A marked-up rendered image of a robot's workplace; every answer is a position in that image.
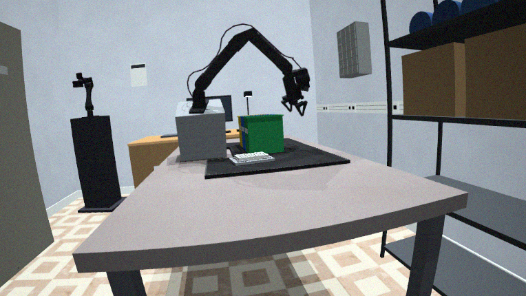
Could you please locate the green open-top bin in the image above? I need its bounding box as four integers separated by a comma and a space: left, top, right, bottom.
243, 114, 284, 154

